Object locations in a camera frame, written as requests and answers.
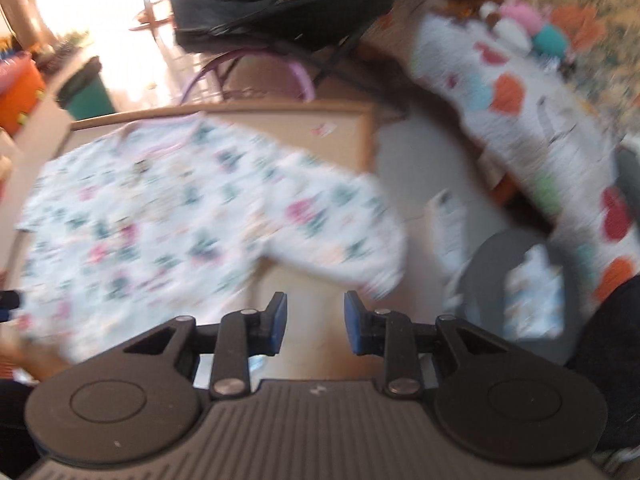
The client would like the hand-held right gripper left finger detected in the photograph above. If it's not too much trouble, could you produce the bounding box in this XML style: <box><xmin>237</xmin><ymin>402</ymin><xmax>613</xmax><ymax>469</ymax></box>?
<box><xmin>124</xmin><ymin>291</ymin><xmax>289</xmax><ymax>401</ymax></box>

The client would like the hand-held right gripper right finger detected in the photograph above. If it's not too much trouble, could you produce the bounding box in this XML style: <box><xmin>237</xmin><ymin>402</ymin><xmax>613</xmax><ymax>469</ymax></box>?
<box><xmin>343</xmin><ymin>290</ymin><xmax>511</xmax><ymax>401</ymax></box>

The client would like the floral baby garment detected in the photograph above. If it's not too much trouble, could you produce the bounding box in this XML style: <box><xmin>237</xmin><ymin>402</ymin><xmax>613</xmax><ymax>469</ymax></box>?
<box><xmin>12</xmin><ymin>110</ymin><xmax>406</xmax><ymax>361</ymax></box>

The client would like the grey round stool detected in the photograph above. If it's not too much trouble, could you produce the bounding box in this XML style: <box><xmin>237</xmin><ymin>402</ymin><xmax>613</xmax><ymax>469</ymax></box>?
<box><xmin>452</xmin><ymin>230</ymin><xmax>596</xmax><ymax>366</ymax></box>

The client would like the tissue packet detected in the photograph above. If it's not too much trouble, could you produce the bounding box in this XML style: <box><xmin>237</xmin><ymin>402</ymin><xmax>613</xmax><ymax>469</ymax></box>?
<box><xmin>505</xmin><ymin>245</ymin><xmax>563</xmax><ymax>338</ymax></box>

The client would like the heart print quilt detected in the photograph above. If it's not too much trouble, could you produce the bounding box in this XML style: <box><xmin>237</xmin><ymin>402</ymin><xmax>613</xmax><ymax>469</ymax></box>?
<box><xmin>407</xmin><ymin>10</ymin><xmax>640</xmax><ymax>306</ymax></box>

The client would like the black garment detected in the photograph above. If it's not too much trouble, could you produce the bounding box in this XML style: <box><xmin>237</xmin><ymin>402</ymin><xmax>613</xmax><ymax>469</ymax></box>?
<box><xmin>565</xmin><ymin>275</ymin><xmax>640</xmax><ymax>456</ymax></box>

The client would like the green trash bin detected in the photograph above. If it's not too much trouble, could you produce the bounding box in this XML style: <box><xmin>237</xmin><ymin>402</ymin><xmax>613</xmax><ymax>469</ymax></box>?
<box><xmin>57</xmin><ymin>57</ymin><xmax>118</xmax><ymax>121</ymax></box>

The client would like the grey baby bouncer seat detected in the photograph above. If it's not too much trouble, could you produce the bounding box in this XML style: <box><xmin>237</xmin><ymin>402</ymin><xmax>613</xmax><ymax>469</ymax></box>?
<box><xmin>167</xmin><ymin>0</ymin><xmax>416</xmax><ymax>53</ymax></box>

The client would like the orange plastic tub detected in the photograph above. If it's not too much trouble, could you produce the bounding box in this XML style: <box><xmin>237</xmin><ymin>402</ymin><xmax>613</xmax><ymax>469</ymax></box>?
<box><xmin>0</xmin><ymin>52</ymin><xmax>46</xmax><ymax>136</ymax></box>

